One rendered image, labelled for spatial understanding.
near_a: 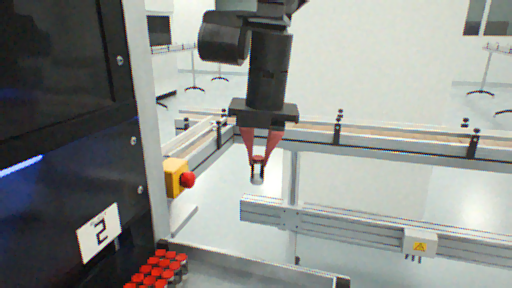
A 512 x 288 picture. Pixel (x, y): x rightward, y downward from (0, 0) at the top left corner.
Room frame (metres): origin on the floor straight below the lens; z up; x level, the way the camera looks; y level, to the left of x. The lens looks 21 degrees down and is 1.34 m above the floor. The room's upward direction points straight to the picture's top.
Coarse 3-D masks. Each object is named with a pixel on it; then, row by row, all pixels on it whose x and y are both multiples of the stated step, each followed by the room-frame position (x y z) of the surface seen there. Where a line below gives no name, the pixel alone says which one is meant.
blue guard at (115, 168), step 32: (128, 128) 0.54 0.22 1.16; (32, 160) 0.37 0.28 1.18; (64, 160) 0.41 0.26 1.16; (96, 160) 0.46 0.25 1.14; (128, 160) 0.53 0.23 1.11; (0, 192) 0.33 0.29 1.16; (32, 192) 0.36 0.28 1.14; (64, 192) 0.40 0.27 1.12; (96, 192) 0.45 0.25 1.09; (128, 192) 0.52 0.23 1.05; (0, 224) 0.32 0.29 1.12; (32, 224) 0.35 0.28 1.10; (64, 224) 0.39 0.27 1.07; (0, 256) 0.31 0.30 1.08; (32, 256) 0.34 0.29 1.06; (64, 256) 0.38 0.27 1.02
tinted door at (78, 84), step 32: (0, 0) 0.39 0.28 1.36; (32, 0) 0.43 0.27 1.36; (64, 0) 0.47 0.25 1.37; (96, 0) 0.53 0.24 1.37; (0, 32) 0.38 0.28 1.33; (32, 32) 0.42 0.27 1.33; (64, 32) 0.46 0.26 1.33; (96, 32) 0.52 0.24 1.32; (0, 64) 0.37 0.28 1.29; (32, 64) 0.41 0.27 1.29; (64, 64) 0.45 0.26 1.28; (96, 64) 0.51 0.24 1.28; (0, 96) 0.36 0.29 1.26; (32, 96) 0.40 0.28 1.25; (64, 96) 0.44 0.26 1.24; (96, 96) 0.50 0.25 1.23; (0, 128) 0.35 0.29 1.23; (32, 128) 0.39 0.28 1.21
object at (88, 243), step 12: (108, 216) 0.46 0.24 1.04; (84, 228) 0.42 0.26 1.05; (96, 228) 0.44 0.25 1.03; (108, 228) 0.46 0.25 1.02; (120, 228) 0.48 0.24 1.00; (84, 240) 0.41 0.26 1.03; (96, 240) 0.43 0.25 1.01; (108, 240) 0.45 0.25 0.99; (84, 252) 0.41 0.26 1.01; (96, 252) 0.43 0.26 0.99
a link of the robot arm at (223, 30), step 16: (272, 0) 0.43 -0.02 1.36; (208, 16) 0.48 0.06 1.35; (224, 16) 0.47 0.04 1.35; (240, 16) 0.46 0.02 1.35; (256, 16) 0.45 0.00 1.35; (272, 16) 0.43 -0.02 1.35; (208, 32) 0.46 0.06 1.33; (224, 32) 0.46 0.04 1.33; (208, 48) 0.46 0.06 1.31; (224, 48) 0.45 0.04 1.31; (240, 64) 0.47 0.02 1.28
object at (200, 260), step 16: (192, 256) 0.54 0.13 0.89; (208, 256) 0.53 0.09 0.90; (224, 256) 0.52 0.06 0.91; (240, 256) 0.51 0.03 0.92; (192, 272) 0.50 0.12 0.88; (208, 272) 0.50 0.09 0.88; (224, 272) 0.50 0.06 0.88; (240, 272) 0.50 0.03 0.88; (256, 272) 0.50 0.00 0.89; (272, 272) 0.49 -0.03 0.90; (288, 272) 0.48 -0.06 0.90; (304, 272) 0.47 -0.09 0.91
